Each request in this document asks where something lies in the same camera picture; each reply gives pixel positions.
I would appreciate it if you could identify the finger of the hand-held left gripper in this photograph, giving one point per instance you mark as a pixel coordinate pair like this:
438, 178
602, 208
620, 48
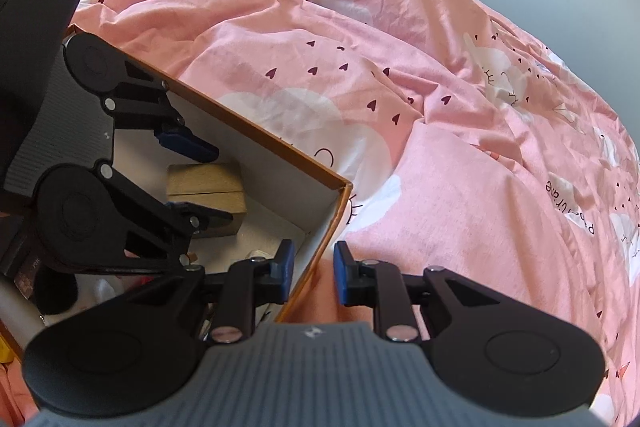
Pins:
210, 218
192, 144

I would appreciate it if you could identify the printed card box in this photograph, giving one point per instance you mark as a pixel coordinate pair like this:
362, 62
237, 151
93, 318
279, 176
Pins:
22, 257

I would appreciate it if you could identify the orange cardboard box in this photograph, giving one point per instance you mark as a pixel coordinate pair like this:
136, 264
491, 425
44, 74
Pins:
280, 187

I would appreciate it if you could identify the wooden block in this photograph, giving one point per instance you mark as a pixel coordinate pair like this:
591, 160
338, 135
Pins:
205, 192

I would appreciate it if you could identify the pink printed blanket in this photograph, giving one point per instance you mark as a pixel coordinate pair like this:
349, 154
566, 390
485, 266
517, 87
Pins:
400, 107

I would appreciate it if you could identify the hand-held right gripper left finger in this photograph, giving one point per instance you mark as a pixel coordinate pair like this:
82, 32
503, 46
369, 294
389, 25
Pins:
286, 269

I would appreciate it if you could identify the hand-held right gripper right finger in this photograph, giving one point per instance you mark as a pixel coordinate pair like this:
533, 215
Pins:
343, 272

